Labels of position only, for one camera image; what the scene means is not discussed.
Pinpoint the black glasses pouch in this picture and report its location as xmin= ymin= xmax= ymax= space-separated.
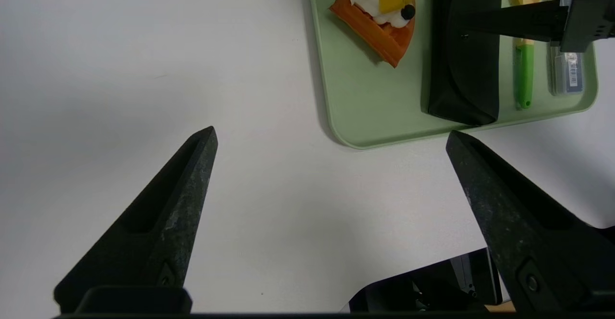
xmin=422 ymin=0 xmax=502 ymax=126

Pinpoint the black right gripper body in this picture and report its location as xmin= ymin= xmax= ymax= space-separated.
xmin=560 ymin=0 xmax=615 ymax=53

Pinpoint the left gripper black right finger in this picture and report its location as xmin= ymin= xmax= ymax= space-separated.
xmin=446 ymin=130 xmax=615 ymax=314

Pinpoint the light green plastic tray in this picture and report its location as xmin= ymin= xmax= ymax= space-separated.
xmin=307 ymin=0 xmax=599 ymax=150

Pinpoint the bamboo pasta spoon green handle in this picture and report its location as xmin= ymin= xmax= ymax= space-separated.
xmin=509 ymin=0 xmax=548 ymax=110

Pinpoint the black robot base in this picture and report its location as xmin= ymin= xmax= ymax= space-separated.
xmin=348 ymin=247 xmax=517 ymax=313

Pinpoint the grey pencil lead case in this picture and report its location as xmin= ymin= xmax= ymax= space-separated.
xmin=549 ymin=0 xmax=584 ymax=96

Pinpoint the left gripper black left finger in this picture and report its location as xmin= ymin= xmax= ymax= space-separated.
xmin=54 ymin=126 xmax=218 ymax=315

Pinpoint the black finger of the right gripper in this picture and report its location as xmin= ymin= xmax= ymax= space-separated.
xmin=459 ymin=0 xmax=572 ymax=42

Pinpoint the toy waffle slice with cream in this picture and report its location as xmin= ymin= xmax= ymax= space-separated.
xmin=329 ymin=0 xmax=419 ymax=68

